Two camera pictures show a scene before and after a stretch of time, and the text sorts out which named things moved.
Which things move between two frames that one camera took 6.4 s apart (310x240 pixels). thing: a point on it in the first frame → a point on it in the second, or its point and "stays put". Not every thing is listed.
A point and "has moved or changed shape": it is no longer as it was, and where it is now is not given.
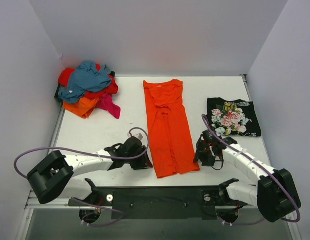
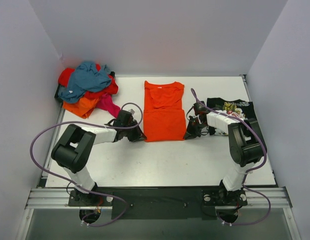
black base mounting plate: x=160 y=202 stays put
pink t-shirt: x=106 y=103 stays put
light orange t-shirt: x=83 y=107 stays put
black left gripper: x=143 y=161 → x=134 y=131
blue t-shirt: x=86 y=78 stays put
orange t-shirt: x=171 y=141 has moved or changed shape
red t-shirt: x=112 y=88 stays put
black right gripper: x=204 y=155 → x=193 y=128
